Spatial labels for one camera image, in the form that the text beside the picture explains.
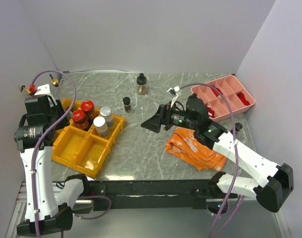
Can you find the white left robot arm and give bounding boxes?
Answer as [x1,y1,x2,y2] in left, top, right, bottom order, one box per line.
[14,94,91,238]

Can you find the red sock middle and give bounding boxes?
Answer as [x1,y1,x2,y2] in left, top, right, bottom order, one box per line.
[211,87,223,98]

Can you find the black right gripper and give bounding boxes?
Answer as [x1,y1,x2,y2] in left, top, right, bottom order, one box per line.
[141,101,198,133]

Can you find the red sock right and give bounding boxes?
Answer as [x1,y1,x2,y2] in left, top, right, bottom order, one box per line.
[237,92,250,106]

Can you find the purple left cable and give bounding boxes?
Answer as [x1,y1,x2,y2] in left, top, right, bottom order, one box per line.
[31,69,112,238]

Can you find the black-lid jar brown powder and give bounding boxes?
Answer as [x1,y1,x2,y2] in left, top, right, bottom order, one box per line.
[136,73,147,95]

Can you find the white-lid jar edge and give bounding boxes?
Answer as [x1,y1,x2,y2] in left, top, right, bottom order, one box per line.
[93,116,109,137]

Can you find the red-lid sauce jar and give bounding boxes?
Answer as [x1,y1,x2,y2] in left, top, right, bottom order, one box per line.
[72,110,90,131]
[80,100,98,121]

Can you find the red sock in tray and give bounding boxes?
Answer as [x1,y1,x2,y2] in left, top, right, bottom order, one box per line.
[206,104,215,118]

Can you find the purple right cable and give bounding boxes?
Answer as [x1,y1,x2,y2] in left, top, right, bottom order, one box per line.
[180,83,245,238]

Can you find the blue-label clear jar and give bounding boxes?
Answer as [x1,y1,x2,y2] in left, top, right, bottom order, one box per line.
[100,106,116,130]

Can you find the purple cable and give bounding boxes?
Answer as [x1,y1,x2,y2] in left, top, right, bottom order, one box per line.
[31,69,112,238]
[180,83,245,238]

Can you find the tall oil bottle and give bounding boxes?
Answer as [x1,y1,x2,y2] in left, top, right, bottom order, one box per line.
[49,73,65,100]
[20,84,36,96]

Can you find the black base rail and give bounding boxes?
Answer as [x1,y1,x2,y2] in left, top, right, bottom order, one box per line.
[60,179,231,212]

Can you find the orange tie-dye cloth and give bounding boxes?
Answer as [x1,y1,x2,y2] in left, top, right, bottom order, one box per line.
[165,127,227,171]

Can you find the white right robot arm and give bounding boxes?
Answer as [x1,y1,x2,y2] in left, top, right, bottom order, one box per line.
[141,94,294,213]

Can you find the pink compartment tray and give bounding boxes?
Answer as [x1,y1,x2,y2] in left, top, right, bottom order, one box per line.
[191,75,255,122]

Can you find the yellow compartment bin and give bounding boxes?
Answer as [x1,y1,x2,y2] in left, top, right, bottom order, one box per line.
[52,115,125,179]

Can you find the black-cap spice shaker back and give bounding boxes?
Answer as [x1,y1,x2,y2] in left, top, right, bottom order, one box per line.
[122,97,131,113]

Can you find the red-lid sauce jar back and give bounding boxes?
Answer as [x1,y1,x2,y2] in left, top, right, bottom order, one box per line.
[80,100,98,121]

